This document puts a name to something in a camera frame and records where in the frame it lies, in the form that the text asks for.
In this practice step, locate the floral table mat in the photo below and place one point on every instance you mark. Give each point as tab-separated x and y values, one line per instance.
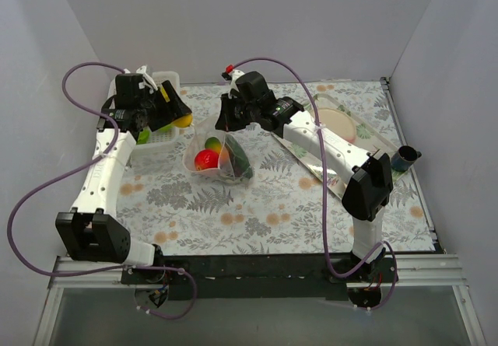
279	211

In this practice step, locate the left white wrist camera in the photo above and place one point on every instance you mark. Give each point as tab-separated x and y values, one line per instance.
146	72

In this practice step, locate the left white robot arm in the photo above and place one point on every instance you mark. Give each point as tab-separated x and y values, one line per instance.
90	230

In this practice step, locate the floral rectangular tray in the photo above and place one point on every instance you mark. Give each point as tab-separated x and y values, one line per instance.
339	152

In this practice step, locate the white plastic basket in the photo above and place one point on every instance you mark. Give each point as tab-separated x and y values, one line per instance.
159	136

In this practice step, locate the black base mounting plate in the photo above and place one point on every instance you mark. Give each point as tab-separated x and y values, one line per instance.
271	276

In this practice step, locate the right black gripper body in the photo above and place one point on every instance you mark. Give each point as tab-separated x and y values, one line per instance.
228	114

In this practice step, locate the dark blue mug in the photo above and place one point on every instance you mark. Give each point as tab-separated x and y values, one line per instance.
404	158

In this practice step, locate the beige pink round plate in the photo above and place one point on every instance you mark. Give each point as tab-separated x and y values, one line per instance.
339	123

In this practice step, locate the yellow lemon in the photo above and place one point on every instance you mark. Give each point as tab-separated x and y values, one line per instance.
183	122

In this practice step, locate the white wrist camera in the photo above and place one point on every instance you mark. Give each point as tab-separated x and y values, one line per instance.
231	75
146	72

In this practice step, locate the clear zip top bag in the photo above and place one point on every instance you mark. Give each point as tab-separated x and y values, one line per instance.
203	130

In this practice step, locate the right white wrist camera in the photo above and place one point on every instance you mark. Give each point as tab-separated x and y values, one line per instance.
231	75

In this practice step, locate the red apple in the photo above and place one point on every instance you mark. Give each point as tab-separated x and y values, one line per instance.
206	159

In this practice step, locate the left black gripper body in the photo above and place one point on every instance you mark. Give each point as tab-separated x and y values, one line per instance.
164	105

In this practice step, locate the orange green mango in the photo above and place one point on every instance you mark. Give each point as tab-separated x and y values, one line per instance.
214	144

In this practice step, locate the aluminium frame rail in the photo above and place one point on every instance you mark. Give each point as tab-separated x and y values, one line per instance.
411	269

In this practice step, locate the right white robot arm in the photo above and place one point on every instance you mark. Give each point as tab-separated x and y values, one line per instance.
367	176

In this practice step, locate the green cucumber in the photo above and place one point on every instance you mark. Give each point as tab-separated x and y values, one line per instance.
238	159

